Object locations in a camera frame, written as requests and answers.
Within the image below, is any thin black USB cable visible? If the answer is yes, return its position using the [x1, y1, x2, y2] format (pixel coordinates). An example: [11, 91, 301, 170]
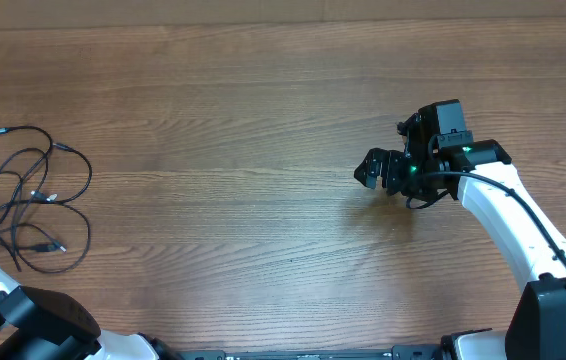
[0, 124, 95, 241]

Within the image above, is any black USB cable without tag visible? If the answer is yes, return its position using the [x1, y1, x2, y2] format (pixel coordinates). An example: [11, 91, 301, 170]
[0, 147, 69, 274]

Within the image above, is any black USB cable with tag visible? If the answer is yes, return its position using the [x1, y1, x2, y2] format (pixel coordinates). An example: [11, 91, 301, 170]
[0, 169, 93, 275]

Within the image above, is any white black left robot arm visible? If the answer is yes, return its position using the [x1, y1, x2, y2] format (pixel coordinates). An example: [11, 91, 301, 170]
[0, 268, 180, 360]

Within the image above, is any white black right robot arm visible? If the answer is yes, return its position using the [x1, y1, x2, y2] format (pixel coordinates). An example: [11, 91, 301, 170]
[353, 99, 566, 359]

